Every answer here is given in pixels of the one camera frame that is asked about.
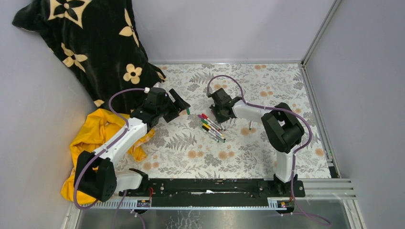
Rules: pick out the aluminium frame post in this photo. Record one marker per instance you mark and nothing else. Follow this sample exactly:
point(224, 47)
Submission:
point(335, 5)

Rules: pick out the black cap marker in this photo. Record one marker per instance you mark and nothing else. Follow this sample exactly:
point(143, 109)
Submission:
point(212, 134)

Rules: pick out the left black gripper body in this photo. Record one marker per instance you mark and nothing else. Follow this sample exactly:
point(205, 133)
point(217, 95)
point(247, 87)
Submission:
point(160, 110)

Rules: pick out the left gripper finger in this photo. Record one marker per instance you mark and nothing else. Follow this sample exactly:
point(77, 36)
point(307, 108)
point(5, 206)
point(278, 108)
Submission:
point(179, 103)
point(170, 113)

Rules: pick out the black floral blanket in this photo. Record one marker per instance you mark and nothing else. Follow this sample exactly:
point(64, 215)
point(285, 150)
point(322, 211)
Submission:
point(98, 41)

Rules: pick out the yellow cloth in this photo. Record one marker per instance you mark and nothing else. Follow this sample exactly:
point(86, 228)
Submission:
point(98, 128)

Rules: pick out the yellow cap marker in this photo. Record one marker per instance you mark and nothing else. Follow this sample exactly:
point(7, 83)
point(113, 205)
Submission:
point(214, 130)

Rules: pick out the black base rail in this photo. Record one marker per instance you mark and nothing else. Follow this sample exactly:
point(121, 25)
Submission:
point(176, 193)

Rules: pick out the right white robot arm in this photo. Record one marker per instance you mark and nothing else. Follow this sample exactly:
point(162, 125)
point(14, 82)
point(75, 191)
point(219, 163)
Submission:
point(283, 129)

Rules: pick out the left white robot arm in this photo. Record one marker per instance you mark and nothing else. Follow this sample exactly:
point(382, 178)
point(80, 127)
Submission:
point(95, 173)

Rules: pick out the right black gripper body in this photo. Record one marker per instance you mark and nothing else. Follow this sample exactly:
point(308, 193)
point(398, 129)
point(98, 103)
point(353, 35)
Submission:
point(219, 108)

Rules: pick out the floral fern table mat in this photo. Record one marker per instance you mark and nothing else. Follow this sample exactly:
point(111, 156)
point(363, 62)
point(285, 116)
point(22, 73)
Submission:
point(180, 149)

